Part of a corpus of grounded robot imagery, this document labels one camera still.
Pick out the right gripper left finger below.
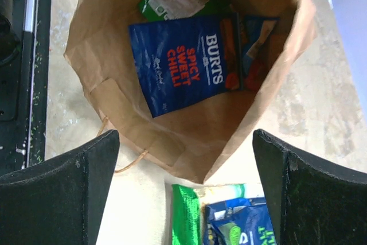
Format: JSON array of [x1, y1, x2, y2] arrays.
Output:
[[1, 130, 120, 244]]

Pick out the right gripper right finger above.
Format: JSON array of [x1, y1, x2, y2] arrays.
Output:
[[252, 129, 366, 244]]

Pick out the green Chuba cassava chips bag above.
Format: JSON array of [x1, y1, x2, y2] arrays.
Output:
[[171, 184, 246, 244]]

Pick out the brown paper bag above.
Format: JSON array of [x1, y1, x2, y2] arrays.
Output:
[[64, 0, 315, 184]]

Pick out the blue Burts chilli crisps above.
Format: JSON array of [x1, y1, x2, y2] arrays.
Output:
[[128, 13, 244, 118]]

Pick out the light blue white snack packet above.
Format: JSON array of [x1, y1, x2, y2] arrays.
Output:
[[241, 15, 279, 91]]

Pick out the green white snack packet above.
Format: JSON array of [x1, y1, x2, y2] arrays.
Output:
[[138, 0, 231, 22]]

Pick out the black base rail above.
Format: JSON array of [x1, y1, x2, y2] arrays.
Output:
[[1, 0, 52, 174]]

